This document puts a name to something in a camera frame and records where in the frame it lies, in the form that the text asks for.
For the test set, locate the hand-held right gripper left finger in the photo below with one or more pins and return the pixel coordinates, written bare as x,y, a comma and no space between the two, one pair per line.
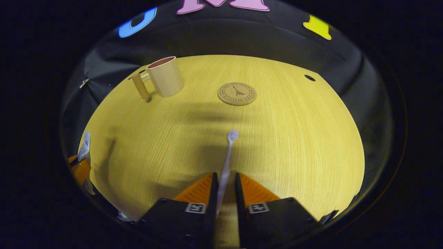
211,221

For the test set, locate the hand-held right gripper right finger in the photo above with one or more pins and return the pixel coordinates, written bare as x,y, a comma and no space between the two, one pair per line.
241,207

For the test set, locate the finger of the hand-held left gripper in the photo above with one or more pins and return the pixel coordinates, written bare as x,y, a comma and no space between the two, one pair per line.
81,171

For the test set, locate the white toothpaste tube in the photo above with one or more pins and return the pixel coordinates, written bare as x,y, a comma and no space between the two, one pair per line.
84,147

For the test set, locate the white toothbrush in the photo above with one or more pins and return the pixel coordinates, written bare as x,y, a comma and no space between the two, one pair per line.
225,166

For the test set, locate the round cork coaster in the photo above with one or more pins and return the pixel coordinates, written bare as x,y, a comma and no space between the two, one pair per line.
237,93

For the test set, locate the beige cup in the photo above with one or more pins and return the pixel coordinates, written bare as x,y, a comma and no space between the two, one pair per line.
168,81

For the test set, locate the white clip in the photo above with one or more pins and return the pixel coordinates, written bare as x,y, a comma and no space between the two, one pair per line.
84,83

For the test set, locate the black backdrop cloth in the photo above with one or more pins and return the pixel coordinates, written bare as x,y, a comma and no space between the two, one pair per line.
225,38

